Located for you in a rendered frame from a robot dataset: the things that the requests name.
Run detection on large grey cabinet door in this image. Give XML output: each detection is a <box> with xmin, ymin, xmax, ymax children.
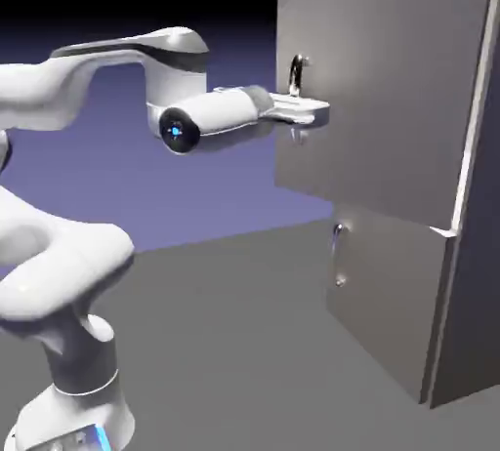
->
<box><xmin>273</xmin><ymin>0</ymin><xmax>493</xmax><ymax>234</ymax></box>

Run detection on slim silver door handle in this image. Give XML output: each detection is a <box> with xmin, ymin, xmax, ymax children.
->
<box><xmin>330</xmin><ymin>222</ymin><xmax>348</xmax><ymax>288</ymax></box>

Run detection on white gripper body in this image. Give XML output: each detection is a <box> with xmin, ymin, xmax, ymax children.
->
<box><xmin>262</xmin><ymin>92</ymin><xmax>331</xmax><ymax>129</ymax></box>

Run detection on grey cabinet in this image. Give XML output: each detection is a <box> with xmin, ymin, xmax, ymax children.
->
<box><xmin>273</xmin><ymin>0</ymin><xmax>500</xmax><ymax>410</ymax></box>

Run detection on curved silver door handle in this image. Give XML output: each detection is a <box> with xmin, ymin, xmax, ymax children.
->
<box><xmin>287</xmin><ymin>53</ymin><xmax>313</xmax><ymax>146</ymax></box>

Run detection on small grey cabinet door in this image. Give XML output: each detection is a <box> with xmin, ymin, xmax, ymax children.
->
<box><xmin>325</xmin><ymin>202</ymin><xmax>457</xmax><ymax>405</ymax></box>

